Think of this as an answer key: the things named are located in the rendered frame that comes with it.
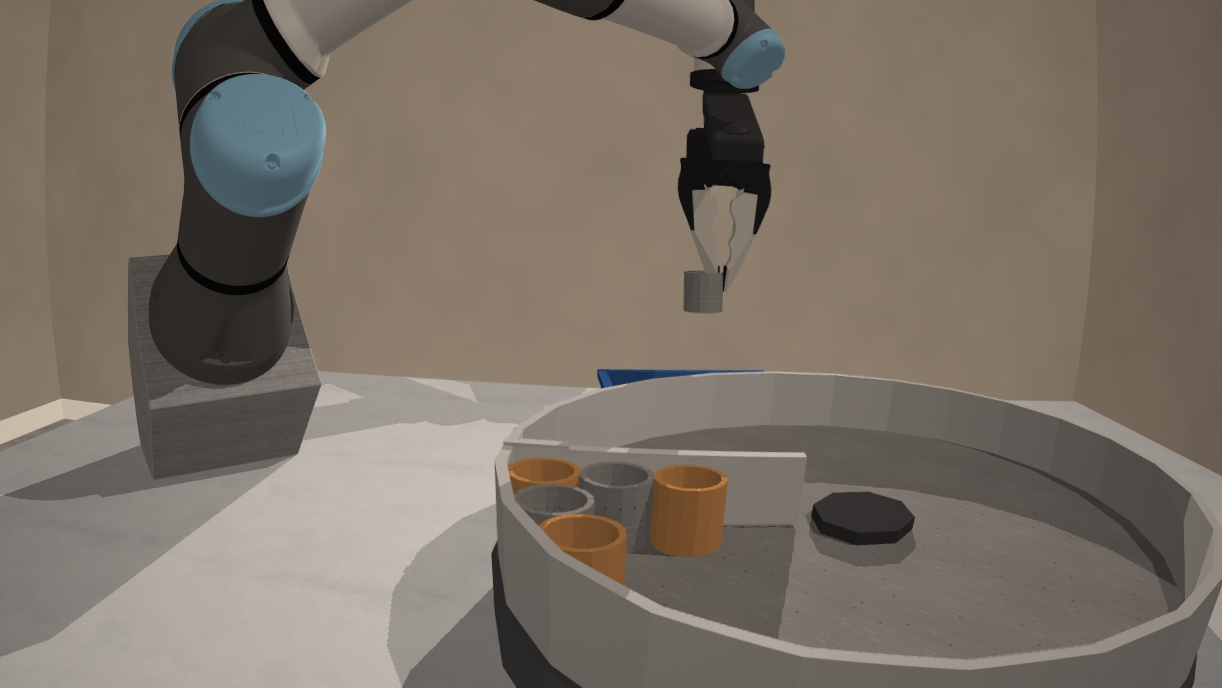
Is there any bronze bushing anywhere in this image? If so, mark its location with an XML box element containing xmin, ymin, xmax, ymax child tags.
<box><xmin>508</xmin><ymin>457</ymin><xmax>580</xmax><ymax>492</ymax></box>
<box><xmin>539</xmin><ymin>514</ymin><xmax>627</xmax><ymax>585</ymax></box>
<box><xmin>650</xmin><ymin>464</ymin><xmax>728</xmax><ymax>557</ymax></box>

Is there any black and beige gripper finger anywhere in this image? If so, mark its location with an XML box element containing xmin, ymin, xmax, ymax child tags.
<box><xmin>723</xmin><ymin>164</ymin><xmax>771</xmax><ymax>292</ymax></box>
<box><xmin>678</xmin><ymin>156</ymin><xmax>720</xmax><ymax>273</ymax></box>

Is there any blue crate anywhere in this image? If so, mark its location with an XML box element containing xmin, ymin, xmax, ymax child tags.
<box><xmin>598</xmin><ymin>369</ymin><xmax>764</xmax><ymax>389</ymax></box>

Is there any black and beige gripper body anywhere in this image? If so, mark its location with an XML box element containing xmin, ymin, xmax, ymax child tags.
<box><xmin>686</xmin><ymin>68</ymin><xmax>763</xmax><ymax>189</ymax></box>

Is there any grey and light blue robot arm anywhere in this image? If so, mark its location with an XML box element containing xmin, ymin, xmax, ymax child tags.
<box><xmin>149</xmin><ymin>0</ymin><xmax>785</xmax><ymax>385</ymax></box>

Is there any grey metal bushing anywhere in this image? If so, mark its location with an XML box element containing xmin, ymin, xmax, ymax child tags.
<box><xmin>579</xmin><ymin>462</ymin><xmax>654</xmax><ymax>554</ymax></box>
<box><xmin>684</xmin><ymin>271</ymin><xmax>723</xmax><ymax>313</ymax></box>
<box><xmin>514</xmin><ymin>484</ymin><xmax>595</xmax><ymax>525</ymax></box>

